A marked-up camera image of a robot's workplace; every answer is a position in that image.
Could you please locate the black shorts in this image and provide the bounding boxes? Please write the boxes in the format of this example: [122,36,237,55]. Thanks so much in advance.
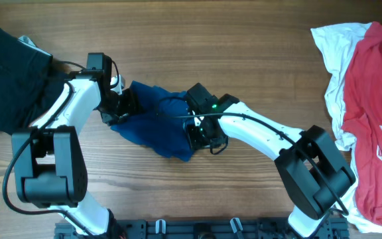
[0,28,67,135]

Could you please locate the white t-shirt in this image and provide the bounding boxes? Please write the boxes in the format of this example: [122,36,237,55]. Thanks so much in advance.
[310,23,382,233]

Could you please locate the blue polo shirt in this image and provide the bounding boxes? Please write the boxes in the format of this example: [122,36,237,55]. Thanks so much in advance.
[111,81,194,162]

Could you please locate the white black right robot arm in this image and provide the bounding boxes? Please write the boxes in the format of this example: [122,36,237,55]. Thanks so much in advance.
[185,83,356,238]

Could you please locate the red printed t-shirt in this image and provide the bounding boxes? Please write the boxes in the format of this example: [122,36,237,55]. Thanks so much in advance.
[342,22,382,226]

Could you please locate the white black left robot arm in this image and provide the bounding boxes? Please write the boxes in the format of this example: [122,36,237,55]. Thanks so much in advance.
[3,52,141,238]

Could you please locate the light grey garment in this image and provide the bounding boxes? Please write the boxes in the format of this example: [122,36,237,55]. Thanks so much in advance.
[17,35,50,55]

